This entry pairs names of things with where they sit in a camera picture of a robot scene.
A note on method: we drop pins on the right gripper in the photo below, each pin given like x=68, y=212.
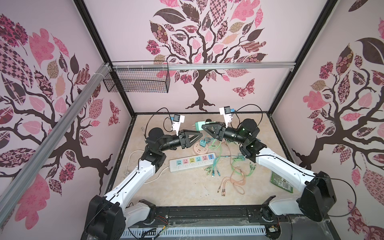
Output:
x=223, y=131

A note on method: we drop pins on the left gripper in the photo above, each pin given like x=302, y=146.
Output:
x=184, y=135

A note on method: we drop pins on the teal charger plug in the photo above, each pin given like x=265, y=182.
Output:
x=203, y=143

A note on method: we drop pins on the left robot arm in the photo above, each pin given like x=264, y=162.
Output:
x=109, y=216

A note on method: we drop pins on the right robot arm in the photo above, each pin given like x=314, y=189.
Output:
x=316, y=193

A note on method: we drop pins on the round pink power socket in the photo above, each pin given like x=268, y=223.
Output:
x=200, y=150

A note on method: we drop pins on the white multicolour power strip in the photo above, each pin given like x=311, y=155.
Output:
x=187, y=163

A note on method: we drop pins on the green snack packet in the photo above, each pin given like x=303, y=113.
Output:
x=281, y=183

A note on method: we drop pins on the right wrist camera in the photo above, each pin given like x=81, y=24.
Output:
x=227, y=113

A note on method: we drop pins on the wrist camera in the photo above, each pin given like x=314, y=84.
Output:
x=176, y=123
x=227, y=113

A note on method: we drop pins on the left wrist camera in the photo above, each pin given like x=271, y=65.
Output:
x=176, y=123

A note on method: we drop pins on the black wire basket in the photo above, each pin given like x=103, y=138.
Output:
x=138, y=77

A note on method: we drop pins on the white cable duct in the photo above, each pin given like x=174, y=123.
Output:
x=179, y=233

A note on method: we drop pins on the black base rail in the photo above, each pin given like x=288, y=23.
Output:
x=284, y=227

